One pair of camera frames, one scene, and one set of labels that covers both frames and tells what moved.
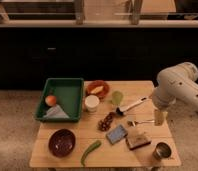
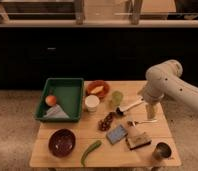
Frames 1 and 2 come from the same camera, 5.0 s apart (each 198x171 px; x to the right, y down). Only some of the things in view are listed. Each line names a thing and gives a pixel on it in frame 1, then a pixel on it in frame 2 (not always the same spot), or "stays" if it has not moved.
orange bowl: [99, 88] stays
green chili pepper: [91, 147] stays
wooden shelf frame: [0, 19] stays
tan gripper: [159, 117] -> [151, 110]
